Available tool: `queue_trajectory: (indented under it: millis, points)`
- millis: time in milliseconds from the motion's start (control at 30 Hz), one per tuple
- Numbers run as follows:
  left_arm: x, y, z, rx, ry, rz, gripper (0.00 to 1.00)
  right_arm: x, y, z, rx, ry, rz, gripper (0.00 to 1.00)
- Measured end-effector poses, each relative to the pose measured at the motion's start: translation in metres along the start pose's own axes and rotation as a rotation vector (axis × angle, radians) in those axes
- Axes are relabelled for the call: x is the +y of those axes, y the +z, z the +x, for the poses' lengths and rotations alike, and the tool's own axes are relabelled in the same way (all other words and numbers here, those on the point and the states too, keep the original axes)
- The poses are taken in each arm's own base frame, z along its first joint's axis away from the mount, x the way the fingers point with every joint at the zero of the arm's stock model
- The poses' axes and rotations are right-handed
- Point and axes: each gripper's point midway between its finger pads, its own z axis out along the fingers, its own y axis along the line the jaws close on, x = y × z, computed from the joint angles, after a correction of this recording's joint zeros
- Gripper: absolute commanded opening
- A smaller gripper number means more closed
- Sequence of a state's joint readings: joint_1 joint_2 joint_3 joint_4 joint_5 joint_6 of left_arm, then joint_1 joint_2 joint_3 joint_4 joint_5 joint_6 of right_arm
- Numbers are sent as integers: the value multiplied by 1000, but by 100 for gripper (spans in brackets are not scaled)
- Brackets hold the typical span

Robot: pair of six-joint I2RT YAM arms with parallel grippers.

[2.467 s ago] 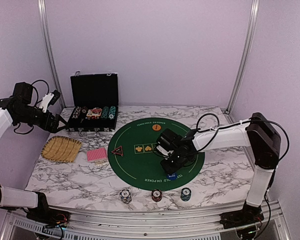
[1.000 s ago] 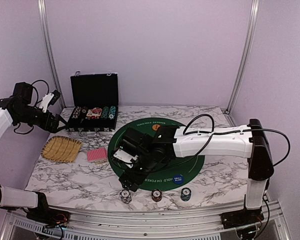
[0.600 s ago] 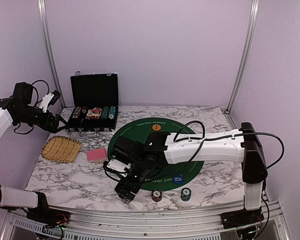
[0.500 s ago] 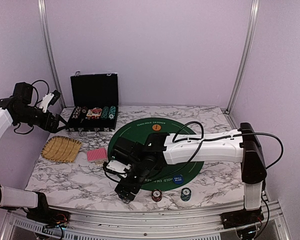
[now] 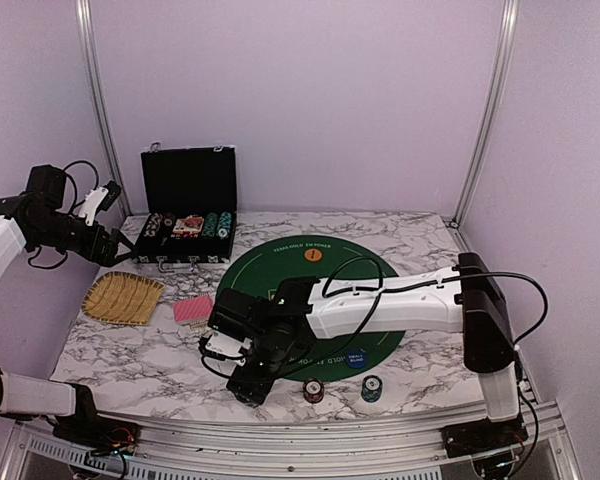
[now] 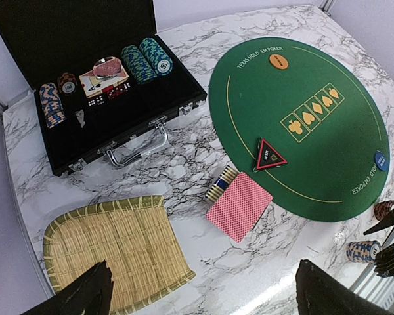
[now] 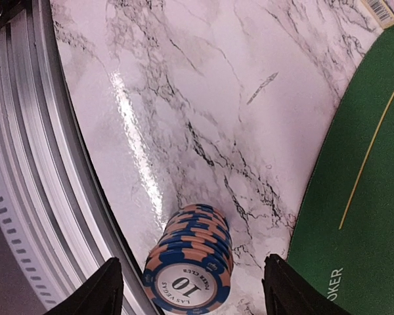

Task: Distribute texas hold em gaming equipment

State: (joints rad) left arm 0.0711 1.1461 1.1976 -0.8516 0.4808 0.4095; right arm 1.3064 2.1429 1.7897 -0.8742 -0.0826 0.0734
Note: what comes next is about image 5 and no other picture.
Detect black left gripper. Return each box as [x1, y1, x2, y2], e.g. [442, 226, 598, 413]
[30, 212, 136, 267]

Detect red black chip stack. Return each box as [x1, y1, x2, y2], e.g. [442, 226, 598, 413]
[302, 378, 324, 404]

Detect blue small blind button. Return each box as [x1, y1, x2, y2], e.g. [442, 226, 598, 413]
[345, 349, 368, 369]

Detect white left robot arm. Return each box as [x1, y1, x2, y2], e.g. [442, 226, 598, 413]
[0, 192, 136, 445]

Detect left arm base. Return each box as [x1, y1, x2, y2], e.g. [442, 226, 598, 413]
[53, 416, 140, 456]

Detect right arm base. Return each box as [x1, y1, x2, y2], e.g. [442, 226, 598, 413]
[441, 413, 529, 458]

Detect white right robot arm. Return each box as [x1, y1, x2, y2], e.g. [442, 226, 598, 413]
[211, 253, 520, 448]

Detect blue chips in case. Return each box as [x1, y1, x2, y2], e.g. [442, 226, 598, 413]
[143, 214, 162, 238]

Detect woven bamboo tray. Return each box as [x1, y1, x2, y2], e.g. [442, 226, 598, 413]
[81, 271, 165, 326]

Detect brown chips in case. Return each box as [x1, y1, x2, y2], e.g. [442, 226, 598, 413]
[163, 213, 175, 227]

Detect round green poker mat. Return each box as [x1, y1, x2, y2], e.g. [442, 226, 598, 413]
[216, 235, 405, 382]

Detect blue gold card box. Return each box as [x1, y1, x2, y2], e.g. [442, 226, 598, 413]
[189, 320, 209, 333]

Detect card deck in case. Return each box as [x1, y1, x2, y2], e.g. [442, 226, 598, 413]
[172, 218, 204, 238]

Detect red-backed card deck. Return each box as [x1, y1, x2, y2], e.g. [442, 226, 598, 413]
[173, 295, 213, 324]

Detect orange dealer button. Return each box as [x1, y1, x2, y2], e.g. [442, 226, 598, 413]
[304, 248, 323, 263]

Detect black poker chip case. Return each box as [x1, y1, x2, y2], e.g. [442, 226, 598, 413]
[136, 146, 237, 267]

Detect green chips row in case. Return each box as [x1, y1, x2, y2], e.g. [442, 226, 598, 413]
[201, 212, 219, 239]

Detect teal chips row in case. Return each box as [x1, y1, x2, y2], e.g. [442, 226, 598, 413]
[216, 212, 232, 239]

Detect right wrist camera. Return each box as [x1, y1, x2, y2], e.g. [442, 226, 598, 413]
[199, 288, 259, 362]

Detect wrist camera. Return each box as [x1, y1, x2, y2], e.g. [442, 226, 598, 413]
[199, 288, 259, 362]
[77, 180, 122, 226]

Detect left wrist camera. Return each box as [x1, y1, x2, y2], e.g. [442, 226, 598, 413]
[77, 180, 122, 226]

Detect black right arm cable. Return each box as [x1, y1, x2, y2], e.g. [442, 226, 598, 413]
[199, 255, 550, 381]

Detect left aluminium frame post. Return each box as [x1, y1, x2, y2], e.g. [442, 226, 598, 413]
[75, 0, 132, 217]

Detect aluminium frame post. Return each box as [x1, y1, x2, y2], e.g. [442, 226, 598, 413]
[449, 0, 520, 229]
[75, 0, 132, 217]

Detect aluminium front rail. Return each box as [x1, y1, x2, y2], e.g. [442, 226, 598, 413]
[0, 401, 584, 479]

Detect right aluminium frame post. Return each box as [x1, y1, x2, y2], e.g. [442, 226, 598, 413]
[449, 0, 520, 229]

